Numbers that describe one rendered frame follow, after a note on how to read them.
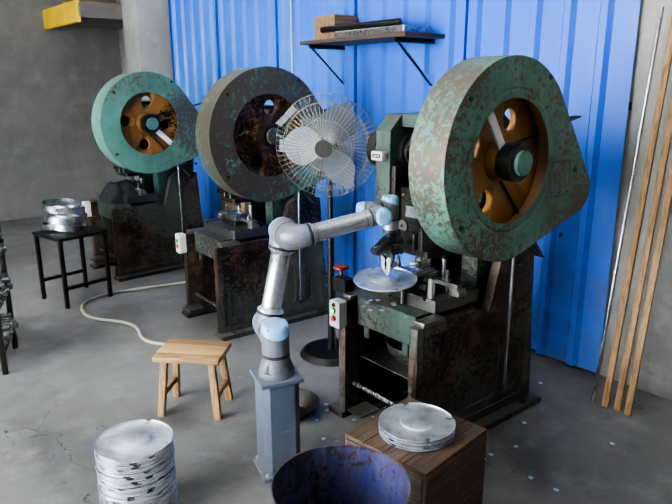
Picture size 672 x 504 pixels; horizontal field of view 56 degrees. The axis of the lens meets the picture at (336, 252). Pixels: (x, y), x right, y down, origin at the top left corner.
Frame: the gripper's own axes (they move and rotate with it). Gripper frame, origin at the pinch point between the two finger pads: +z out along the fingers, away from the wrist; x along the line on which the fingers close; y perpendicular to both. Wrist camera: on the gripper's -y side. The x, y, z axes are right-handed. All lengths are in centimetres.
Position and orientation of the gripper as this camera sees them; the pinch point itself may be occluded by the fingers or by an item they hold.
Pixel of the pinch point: (386, 272)
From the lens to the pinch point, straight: 286.5
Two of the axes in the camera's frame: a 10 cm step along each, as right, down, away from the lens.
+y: 7.8, -1.6, 6.1
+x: -6.3, -1.9, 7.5
